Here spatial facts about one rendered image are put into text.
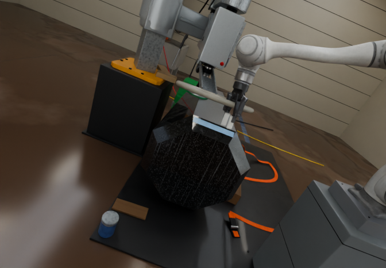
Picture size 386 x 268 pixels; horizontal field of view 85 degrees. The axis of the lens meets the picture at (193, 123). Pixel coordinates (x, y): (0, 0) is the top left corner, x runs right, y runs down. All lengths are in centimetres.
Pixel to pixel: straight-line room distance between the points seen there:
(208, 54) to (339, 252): 147
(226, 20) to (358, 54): 99
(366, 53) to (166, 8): 149
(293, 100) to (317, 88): 74
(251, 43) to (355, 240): 96
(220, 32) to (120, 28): 567
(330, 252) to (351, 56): 89
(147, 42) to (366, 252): 204
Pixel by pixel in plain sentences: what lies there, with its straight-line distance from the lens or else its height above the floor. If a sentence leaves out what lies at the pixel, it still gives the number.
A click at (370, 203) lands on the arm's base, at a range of 141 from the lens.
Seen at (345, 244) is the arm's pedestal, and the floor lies 74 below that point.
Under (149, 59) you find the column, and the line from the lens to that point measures 216.
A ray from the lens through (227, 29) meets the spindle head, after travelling 180.
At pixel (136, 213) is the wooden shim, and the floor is 3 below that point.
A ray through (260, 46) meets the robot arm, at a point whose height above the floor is 135.
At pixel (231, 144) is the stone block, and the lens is 150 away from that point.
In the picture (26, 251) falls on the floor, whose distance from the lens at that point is 157.
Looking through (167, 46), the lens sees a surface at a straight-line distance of 456.
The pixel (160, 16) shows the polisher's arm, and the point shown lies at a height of 129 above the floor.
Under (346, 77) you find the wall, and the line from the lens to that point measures 781.
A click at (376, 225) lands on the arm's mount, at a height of 86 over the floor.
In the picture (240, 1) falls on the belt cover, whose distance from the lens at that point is 180.
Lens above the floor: 132
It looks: 23 degrees down
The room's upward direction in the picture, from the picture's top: 23 degrees clockwise
